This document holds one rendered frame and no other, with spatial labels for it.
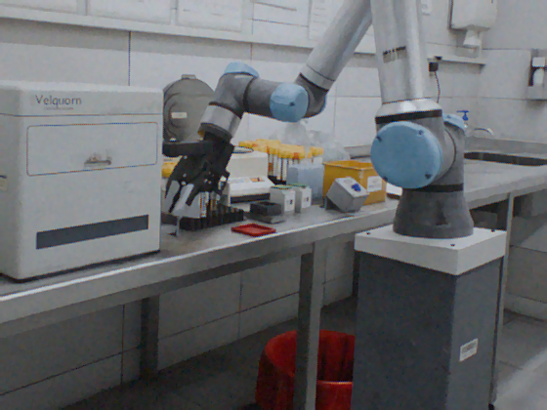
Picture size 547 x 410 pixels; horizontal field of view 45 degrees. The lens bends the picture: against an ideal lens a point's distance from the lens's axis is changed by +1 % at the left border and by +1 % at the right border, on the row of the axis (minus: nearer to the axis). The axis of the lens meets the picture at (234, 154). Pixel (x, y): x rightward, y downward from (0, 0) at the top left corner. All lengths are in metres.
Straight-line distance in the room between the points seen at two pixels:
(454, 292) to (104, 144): 0.67
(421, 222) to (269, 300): 1.34
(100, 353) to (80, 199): 1.02
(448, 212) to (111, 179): 0.62
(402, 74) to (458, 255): 0.33
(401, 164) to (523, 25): 2.70
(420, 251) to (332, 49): 0.44
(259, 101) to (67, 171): 0.42
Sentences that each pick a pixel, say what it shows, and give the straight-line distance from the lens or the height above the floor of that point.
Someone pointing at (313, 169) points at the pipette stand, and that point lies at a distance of 1.73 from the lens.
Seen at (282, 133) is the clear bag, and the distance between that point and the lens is 2.28.
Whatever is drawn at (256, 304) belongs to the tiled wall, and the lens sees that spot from 2.50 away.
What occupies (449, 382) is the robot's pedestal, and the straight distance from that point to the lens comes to 1.32.
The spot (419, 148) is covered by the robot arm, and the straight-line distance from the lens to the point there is 1.14.
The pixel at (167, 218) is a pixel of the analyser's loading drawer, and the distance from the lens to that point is 1.27.
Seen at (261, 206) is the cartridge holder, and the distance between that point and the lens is 1.50.
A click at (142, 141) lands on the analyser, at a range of 1.15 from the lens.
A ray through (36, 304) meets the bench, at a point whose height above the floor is 0.85.
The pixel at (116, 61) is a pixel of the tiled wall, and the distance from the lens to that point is 1.90.
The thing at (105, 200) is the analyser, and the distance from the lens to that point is 1.12.
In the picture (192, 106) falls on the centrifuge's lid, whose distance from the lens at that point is 2.02.
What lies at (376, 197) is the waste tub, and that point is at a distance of 1.82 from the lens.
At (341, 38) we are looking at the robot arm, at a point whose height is 1.29.
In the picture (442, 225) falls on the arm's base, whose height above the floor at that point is 0.94.
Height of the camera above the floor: 1.20
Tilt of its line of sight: 7 degrees down
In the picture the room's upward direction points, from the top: 2 degrees clockwise
